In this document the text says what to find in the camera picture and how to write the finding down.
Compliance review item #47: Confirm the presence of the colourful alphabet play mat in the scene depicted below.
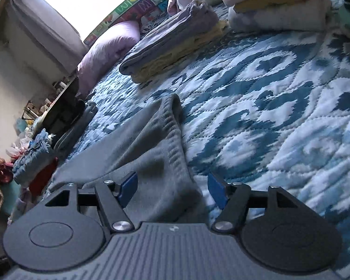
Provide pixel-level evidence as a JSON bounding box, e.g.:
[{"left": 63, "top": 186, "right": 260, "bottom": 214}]
[{"left": 83, "top": 0, "right": 168, "bottom": 47}]

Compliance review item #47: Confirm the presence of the black folded garment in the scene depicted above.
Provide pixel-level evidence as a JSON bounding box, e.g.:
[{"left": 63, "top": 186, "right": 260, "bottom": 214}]
[{"left": 49, "top": 99, "right": 85, "bottom": 138}]

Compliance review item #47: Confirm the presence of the blue white patterned quilt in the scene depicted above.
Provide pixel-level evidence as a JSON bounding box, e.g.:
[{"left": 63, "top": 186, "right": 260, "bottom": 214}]
[{"left": 68, "top": 0, "right": 350, "bottom": 279}]

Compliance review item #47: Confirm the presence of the folded white fluffy blanket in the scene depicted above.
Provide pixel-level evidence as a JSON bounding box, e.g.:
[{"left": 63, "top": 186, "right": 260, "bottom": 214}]
[{"left": 228, "top": 0, "right": 332, "bottom": 33}]

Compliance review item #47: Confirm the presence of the lilac pillow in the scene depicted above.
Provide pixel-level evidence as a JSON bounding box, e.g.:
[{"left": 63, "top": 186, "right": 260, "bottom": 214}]
[{"left": 77, "top": 21, "right": 140, "bottom": 97}]

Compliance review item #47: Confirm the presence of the folded grey garment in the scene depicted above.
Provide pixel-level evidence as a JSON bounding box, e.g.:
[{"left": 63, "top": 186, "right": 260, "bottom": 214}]
[{"left": 53, "top": 101, "right": 98, "bottom": 162}]

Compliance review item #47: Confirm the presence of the folded pale yellow garment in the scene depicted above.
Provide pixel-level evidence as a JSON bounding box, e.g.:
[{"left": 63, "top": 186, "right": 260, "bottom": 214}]
[{"left": 131, "top": 20, "right": 228, "bottom": 84}]

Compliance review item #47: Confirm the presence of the grey window curtain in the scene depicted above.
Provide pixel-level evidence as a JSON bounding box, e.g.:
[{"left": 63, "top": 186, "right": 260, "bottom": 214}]
[{"left": 6, "top": 0, "right": 88, "bottom": 74}]

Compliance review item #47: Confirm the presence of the grey knit sweater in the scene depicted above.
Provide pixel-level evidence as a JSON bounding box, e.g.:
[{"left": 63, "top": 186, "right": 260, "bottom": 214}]
[{"left": 48, "top": 94, "right": 202, "bottom": 225}]

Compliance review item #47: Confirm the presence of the folded red garment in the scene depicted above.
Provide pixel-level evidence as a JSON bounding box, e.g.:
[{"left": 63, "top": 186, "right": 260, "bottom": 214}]
[{"left": 28, "top": 157, "right": 59, "bottom": 197}]

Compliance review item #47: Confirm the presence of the folded blue denim garment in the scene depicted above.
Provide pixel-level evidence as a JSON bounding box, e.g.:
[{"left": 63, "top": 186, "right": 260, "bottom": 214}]
[{"left": 12, "top": 129, "right": 55, "bottom": 187}]

